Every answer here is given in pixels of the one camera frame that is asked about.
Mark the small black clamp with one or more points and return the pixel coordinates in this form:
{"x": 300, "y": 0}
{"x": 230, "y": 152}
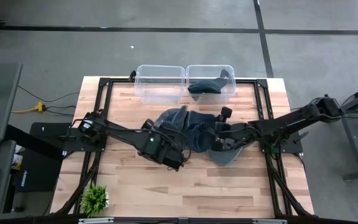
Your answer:
{"x": 132, "y": 75}

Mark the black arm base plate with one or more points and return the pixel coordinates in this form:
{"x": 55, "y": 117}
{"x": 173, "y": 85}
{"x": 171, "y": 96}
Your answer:
{"x": 51, "y": 133}
{"x": 291, "y": 146}

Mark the silver metal bracket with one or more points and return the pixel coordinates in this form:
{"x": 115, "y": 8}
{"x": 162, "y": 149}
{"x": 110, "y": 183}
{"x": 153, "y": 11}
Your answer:
{"x": 96, "y": 220}
{"x": 269, "y": 221}

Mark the clear plastic bin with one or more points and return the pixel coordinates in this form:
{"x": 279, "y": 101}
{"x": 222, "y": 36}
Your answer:
{"x": 228, "y": 93}
{"x": 158, "y": 93}

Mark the green potted plant white pot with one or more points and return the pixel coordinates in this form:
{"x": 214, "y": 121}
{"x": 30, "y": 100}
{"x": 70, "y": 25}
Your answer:
{"x": 93, "y": 199}

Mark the small yellow white box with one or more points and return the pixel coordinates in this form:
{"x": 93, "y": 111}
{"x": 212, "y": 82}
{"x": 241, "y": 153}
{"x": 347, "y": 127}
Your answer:
{"x": 17, "y": 161}

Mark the black case white logo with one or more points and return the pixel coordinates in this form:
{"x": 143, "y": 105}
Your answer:
{"x": 39, "y": 174}

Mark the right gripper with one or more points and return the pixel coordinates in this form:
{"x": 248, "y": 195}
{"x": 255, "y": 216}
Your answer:
{"x": 227, "y": 130}

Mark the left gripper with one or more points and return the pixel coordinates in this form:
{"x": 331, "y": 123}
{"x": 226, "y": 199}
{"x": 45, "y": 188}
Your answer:
{"x": 171, "y": 157}

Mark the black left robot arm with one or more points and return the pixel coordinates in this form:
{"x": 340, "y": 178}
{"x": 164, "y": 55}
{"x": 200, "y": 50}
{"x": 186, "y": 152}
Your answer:
{"x": 120, "y": 132}

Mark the black aluminium table frame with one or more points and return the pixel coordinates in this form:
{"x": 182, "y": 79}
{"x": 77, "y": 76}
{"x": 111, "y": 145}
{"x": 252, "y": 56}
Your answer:
{"x": 261, "y": 82}

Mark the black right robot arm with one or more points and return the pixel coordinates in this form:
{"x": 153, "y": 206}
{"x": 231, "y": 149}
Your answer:
{"x": 284, "y": 121}

